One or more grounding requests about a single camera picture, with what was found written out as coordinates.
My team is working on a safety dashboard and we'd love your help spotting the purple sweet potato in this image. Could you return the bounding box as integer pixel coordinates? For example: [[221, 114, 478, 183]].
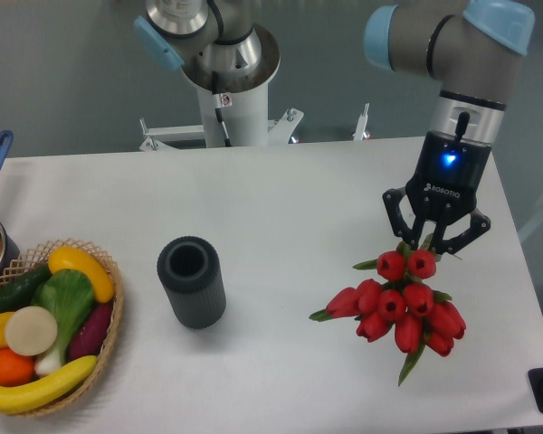
[[67, 303, 112, 361]]

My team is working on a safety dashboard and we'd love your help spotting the dark green cucumber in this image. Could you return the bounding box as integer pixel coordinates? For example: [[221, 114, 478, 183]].
[[0, 264, 52, 314]]

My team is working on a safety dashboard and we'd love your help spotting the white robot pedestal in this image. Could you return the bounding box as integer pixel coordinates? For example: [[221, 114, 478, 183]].
[[134, 16, 304, 151]]

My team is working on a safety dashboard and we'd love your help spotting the green bok choy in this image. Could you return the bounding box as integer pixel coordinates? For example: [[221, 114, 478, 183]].
[[32, 269, 94, 377]]

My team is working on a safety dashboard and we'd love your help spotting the long yellow banana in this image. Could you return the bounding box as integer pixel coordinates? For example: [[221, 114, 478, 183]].
[[0, 355, 98, 415]]

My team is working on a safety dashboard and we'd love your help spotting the white table clamp bracket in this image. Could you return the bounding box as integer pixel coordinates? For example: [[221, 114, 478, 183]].
[[352, 102, 371, 141]]

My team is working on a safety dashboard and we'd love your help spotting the woven wicker basket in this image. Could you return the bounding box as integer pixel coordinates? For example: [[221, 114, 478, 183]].
[[0, 239, 123, 416]]

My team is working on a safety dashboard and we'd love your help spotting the beige round disc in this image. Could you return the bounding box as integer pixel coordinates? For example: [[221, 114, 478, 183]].
[[5, 306, 58, 356]]

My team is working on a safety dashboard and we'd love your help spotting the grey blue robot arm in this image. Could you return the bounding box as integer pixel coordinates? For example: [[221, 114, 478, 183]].
[[133, 1, 535, 255]]

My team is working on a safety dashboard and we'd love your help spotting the orange fruit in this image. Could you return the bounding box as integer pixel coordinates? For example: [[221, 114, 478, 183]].
[[0, 348, 34, 387]]

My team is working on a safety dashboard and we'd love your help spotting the dark grey ribbed vase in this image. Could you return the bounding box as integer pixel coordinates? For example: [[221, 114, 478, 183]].
[[157, 236, 226, 329]]

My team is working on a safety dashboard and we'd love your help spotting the red tulip bouquet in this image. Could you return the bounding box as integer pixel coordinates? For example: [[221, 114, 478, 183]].
[[309, 235, 467, 385]]

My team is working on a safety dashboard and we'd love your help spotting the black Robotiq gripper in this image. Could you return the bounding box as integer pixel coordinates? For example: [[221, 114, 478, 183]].
[[383, 131, 491, 257]]

